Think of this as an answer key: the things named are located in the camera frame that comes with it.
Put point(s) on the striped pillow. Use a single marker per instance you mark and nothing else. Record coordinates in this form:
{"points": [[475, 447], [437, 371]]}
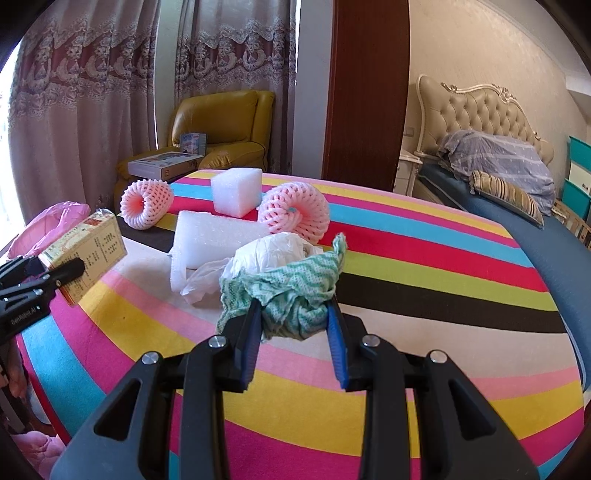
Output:
{"points": [[508, 196]]}

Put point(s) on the pink foam fruit net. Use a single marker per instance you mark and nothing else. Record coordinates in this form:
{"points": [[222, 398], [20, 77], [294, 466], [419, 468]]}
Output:
{"points": [[295, 207], [147, 205]]}

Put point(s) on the striped colourful tablecloth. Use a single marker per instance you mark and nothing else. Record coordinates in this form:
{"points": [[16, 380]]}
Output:
{"points": [[415, 295]]}

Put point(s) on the yellow white medicine box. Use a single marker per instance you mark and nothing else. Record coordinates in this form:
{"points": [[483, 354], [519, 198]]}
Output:
{"points": [[92, 244]]}

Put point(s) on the white foam block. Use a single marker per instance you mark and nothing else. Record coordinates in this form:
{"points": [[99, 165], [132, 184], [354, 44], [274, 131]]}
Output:
{"points": [[207, 240], [236, 191]]}

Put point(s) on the pink patterned clothing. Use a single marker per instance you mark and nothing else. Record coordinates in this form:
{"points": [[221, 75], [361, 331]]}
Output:
{"points": [[37, 454]]}

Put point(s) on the crumpled white paper wad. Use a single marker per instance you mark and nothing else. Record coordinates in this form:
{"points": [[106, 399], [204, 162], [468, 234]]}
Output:
{"points": [[272, 251]]}

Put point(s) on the lace patterned curtain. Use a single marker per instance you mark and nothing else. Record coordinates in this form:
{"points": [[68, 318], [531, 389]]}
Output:
{"points": [[78, 115], [235, 60]]}

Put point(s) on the crumpled white plastic bag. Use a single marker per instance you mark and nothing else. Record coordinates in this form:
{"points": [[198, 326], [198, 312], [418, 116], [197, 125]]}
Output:
{"points": [[203, 281]]}

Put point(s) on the small blue white box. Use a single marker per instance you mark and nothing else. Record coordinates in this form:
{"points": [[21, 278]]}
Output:
{"points": [[193, 144]]}

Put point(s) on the dark wooden door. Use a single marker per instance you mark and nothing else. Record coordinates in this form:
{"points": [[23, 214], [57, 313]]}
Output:
{"points": [[364, 92]]}

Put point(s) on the yellow leather armchair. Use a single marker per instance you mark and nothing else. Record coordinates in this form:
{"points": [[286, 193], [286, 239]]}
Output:
{"points": [[221, 110]]}

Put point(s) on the grey blue quilt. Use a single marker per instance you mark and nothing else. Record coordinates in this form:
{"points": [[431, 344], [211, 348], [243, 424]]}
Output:
{"points": [[503, 161]]}

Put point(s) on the teal storage box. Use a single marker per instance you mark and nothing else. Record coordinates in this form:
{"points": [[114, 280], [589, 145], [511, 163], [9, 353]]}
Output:
{"points": [[581, 152], [577, 198]]}

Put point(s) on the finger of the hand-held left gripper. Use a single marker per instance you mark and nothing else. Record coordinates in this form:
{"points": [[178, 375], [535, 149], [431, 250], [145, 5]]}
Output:
{"points": [[64, 272], [23, 268]]}

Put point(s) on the white storage box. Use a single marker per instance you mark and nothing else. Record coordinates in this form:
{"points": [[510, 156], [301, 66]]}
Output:
{"points": [[581, 175]]}

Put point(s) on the pink lined trash bin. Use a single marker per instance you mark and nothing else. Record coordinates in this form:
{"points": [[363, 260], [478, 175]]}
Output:
{"points": [[51, 221]]}

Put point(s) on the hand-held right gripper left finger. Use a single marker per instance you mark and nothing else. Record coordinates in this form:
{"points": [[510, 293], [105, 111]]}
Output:
{"points": [[249, 344]]}

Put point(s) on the beige tufted bed headboard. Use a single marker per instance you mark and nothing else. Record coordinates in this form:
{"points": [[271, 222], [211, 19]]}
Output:
{"points": [[480, 110]]}

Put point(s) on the wooden bed rail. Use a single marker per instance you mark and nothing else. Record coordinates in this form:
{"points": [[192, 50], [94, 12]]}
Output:
{"points": [[575, 226]]}

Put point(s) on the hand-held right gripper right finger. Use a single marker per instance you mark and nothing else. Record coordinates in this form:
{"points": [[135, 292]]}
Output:
{"points": [[337, 348]]}

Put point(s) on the bed with blue sheet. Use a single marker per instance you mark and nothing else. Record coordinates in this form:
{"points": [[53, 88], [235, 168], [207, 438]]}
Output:
{"points": [[531, 251]]}

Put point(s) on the white flat cardboard box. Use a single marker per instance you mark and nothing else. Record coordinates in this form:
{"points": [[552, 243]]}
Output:
{"points": [[161, 166]]}

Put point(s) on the green patterned cloth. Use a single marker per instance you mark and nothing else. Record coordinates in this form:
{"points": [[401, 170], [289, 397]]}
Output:
{"points": [[295, 286]]}

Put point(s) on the white nightstand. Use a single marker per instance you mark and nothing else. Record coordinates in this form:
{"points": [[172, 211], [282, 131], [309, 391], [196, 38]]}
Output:
{"points": [[408, 173]]}

